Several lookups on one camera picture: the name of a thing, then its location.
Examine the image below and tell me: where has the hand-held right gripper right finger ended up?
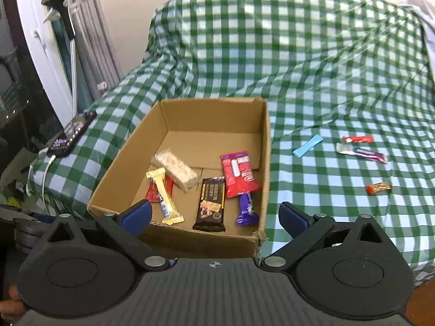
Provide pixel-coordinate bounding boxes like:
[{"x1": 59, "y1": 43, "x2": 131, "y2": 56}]
[{"x1": 260, "y1": 201, "x2": 387, "y2": 273}]

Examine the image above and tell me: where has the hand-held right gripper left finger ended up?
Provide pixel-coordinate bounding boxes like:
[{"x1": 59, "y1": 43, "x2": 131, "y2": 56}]
[{"x1": 41, "y1": 200, "x2": 170, "y2": 273}]

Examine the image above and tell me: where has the red sauce packet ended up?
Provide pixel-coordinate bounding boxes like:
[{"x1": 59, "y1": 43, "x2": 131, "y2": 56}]
[{"x1": 145, "y1": 176, "x2": 175, "y2": 203}]

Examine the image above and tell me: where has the yellow white candy bar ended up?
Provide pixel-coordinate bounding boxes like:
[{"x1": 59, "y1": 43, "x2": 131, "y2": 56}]
[{"x1": 146, "y1": 167, "x2": 185, "y2": 225}]

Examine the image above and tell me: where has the purple chocolate packet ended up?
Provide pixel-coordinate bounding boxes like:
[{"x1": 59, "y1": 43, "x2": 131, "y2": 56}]
[{"x1": 235, "y1": 192, "x2": 259, "y2": 226}]

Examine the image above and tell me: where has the clear rice bar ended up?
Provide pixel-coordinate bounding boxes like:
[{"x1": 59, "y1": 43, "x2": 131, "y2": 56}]
[{"x1": 150, "y1": 148, "x2": 199, "y2": 192}]

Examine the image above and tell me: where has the red white wafer packet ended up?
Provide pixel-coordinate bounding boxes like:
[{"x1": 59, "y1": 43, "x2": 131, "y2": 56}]
[{"x1": 220, "y1": 151, "x2": 262, "y2": 198}]

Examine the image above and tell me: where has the black chocolate bar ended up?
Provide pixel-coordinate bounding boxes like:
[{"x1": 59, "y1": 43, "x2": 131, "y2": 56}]
[{"x1": 192, "y1": 177, "x2": 226, "y2": 232}]

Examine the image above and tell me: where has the cardboard box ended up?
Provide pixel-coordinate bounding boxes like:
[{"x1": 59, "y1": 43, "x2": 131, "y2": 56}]
[{"x1": 87, "y1": 97, "x2": 271, "y2": 266}]

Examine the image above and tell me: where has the light blue stick packet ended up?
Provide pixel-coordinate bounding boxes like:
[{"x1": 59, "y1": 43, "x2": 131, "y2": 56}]
[{"x1": 293, "y1": 135, "x2": 323, "y2": 157}]

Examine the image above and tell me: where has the small red gold candy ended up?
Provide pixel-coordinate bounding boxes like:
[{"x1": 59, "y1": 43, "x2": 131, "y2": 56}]
[{"x1": 366, "y1": 181, "x2": 392, "y2": 195}]

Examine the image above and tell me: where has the silver purple snack packet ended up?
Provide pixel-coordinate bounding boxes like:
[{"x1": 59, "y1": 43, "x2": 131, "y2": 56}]
[{"x1": 336, "y1": 143, "x2": 389, "y2": 164}]

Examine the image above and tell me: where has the small red snack packet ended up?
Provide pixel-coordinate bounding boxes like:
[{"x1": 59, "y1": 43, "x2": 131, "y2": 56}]
[{"x1": 341, "y1": 135, "x2": 374, "y2": 144}]

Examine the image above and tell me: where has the black smartphone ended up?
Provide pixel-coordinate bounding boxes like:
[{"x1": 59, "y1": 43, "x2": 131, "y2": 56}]
[{"x1": 46, "y1": 110, "x2": 97, "y2": 158}]

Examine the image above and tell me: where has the green checked blanket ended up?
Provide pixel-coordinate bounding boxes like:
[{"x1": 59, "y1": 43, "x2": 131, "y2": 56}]
[{"x1": 29, "y1": 0, "x2": 435, "y2": 283}]

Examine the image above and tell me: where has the grey curtain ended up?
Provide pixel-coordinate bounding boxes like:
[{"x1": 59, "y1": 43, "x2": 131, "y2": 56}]
[{"x1": 61, "y1": 0, "x2": 123, "y2": 104}]

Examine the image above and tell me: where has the white charging cable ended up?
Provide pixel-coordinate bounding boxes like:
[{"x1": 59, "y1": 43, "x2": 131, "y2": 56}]
[{"x1": 25, "y1": 154, "x2": 57, "y2": 208}]

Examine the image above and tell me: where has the white door frame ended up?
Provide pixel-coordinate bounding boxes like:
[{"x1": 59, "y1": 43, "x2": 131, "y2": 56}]
[{"x1": 25, "y1": 0, "x2": 82, "y2": 126}]

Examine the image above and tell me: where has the pole with black handle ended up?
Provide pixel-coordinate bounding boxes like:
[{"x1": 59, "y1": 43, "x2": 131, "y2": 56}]
[{"x1": 42, "y1": 0, "x2": 78, "y2": 118}]

